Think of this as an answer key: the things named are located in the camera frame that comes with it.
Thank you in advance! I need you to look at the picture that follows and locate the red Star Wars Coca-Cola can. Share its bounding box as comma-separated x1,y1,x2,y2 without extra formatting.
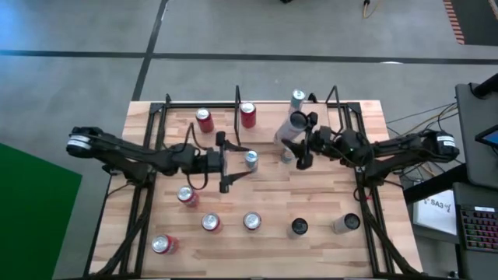
243,211,263,233

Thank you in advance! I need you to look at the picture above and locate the white Celsius Peach Vibe can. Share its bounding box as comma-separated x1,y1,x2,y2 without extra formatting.
273,110,310,147

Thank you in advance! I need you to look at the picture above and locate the dark floor mat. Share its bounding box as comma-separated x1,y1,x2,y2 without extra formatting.
451,0,498,47

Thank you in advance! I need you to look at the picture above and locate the red can black Coca-Cola script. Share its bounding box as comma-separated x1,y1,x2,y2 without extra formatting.
195,107,216,134
240,101,258,129

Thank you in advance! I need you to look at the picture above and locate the yellow cable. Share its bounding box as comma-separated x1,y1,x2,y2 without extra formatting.
402,105,460,178

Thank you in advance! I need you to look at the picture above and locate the tablet screen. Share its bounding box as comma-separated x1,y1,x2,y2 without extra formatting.
475,124,498,149

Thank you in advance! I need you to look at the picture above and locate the gray cart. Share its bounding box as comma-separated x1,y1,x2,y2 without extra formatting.
454,72,498,191

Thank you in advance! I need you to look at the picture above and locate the black aluminium rig frame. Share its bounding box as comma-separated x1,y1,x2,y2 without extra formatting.
83,93,423,280

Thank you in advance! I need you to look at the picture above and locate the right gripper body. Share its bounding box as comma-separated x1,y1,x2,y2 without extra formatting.
297,111,338,170

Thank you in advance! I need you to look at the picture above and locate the orange black striped strip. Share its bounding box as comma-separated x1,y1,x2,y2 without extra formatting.
443,0,466,46

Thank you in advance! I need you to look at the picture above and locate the gray side desk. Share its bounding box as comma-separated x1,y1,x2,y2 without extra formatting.
404,163,498,280

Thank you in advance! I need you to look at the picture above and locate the yellow-tipped cable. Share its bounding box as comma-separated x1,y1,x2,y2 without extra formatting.
361,0,381,19

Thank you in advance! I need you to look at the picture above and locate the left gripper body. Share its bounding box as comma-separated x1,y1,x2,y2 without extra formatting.
194,131,230,194

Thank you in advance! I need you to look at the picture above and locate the red Fanta can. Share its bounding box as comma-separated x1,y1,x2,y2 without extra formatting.
177,185,200,208
201,212,223,233

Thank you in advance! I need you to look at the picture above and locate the white can with black top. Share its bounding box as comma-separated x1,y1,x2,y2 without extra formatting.
331,212,362,235

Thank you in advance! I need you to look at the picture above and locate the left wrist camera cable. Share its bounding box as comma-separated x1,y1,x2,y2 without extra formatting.
182,122,213,191

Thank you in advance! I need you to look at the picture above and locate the backlit black keyboard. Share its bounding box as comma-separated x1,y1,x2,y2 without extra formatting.
458,205,498,254

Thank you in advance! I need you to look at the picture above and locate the green floor mat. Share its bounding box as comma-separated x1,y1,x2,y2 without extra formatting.
0,142,83,280

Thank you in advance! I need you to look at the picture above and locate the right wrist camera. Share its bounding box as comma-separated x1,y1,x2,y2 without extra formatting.
317,130,334,149

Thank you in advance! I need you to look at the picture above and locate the red soda can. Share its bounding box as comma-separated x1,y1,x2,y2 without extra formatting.
151,234,180,255

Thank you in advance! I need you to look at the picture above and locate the slim teal beverage can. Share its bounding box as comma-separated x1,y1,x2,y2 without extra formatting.
288,88,307,114

